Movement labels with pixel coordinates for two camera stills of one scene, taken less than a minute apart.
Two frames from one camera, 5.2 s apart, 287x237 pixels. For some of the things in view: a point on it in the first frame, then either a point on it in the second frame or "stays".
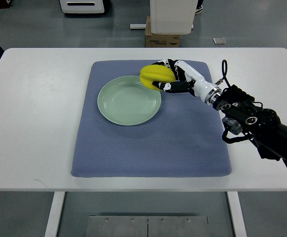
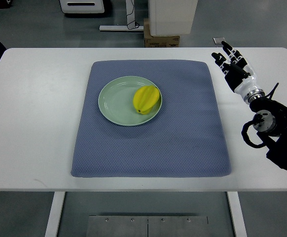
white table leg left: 52,225 stays
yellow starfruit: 149,73 → 144,98
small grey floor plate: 219,41 stays
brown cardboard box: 160,40 stays
